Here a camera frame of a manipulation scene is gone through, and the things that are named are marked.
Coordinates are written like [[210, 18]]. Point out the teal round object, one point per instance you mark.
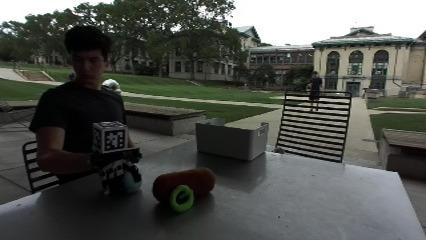
[[133, 181]]

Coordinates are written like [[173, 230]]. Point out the white marker cube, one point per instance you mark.
[[109, 136]]

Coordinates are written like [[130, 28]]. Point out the black slatted metal chair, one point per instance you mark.
[[37, 173], [314, 128]]

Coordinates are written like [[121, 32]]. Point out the stone bench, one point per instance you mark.
[[164, 116], [403, 150]]

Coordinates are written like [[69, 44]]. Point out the person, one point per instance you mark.
[[314, 90], [74, 110]]

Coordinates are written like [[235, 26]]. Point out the white round sculpture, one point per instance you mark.
[[110, 85]]

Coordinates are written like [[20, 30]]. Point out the grey plastic bin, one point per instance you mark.
[[230, 141]]

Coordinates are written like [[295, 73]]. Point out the large tree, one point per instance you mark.
[[177, 30]]

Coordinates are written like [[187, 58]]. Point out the brick building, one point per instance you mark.
[[279, 60]]

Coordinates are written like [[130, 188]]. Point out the beige building with arched windows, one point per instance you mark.
[[367, 63]]

